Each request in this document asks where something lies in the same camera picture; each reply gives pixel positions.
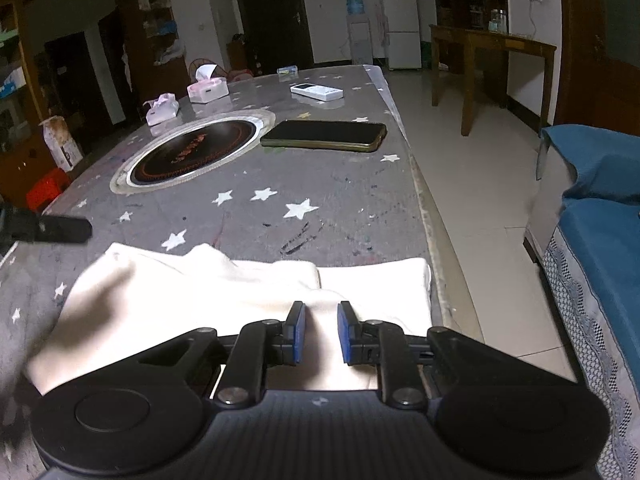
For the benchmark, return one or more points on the printed paper bag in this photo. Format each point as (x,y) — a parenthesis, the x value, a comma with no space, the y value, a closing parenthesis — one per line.
(62,145)

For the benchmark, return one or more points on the cream sweatshirt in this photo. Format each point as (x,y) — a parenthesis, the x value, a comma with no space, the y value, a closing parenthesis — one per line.
(200,290)

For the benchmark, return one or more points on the round built-in induction cooktop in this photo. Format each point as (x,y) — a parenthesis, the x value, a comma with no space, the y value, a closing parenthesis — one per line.
(195,150)

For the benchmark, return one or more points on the white tissue box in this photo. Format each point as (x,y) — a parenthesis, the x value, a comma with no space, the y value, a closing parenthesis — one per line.
(162,112)
(209,89)

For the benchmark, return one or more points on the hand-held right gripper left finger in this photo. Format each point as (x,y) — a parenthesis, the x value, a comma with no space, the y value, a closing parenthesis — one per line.
(299,332)

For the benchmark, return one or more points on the black smartphone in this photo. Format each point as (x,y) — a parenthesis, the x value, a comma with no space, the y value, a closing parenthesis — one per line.
(322,135)

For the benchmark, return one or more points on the blue covered sofa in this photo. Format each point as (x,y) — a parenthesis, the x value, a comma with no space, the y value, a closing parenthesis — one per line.
(600,185)

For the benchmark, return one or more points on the water dispenser with blue bottle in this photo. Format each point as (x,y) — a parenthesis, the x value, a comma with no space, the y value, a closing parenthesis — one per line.
(359,30)

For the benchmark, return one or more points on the wooden open shelf cabinet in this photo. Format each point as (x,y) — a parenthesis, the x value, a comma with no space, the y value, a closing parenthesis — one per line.
(160,40)

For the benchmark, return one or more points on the wooden glass-panel door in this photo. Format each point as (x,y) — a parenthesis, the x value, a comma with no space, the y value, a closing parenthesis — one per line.
(600,45)

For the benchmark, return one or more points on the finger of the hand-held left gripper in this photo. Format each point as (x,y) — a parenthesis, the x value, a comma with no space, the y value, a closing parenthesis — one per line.
(55,230)

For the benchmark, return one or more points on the wooden side table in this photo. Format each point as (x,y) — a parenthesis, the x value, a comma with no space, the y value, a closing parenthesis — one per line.
(500,42)

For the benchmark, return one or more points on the pink mesh food cover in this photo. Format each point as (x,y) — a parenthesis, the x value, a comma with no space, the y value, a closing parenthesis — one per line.
(240,76)

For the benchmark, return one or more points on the small green packet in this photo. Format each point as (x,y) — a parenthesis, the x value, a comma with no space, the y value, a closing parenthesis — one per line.
(288,70)

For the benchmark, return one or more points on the white refrigerator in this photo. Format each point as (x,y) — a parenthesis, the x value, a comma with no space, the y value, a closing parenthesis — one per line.
(400,25)

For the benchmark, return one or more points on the dark entrance door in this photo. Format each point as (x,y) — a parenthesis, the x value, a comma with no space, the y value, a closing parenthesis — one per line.
(272,15)

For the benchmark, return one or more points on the white remote control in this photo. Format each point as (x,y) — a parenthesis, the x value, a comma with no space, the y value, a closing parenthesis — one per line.
(316,92)

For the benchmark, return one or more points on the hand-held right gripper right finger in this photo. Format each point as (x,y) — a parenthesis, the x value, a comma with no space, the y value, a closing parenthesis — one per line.
(344,334)

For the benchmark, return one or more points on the red plastic stool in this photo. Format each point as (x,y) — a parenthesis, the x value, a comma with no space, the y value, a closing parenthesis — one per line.
(47,187)

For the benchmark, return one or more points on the grey star-print table cover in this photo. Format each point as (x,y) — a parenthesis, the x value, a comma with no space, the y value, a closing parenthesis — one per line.
(340,190)

